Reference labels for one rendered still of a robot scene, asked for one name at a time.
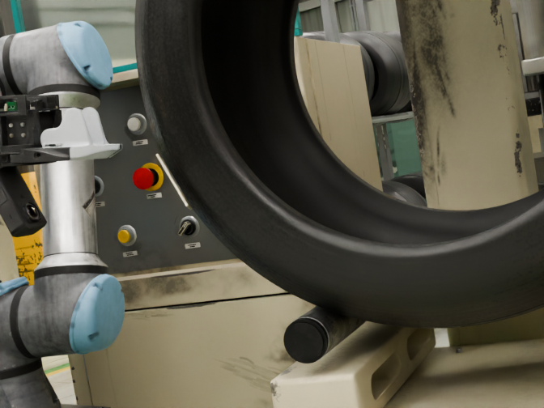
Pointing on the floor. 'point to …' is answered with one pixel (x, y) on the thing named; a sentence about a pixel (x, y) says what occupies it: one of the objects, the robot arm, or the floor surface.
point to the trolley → (380, 89)
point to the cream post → (470, 121)
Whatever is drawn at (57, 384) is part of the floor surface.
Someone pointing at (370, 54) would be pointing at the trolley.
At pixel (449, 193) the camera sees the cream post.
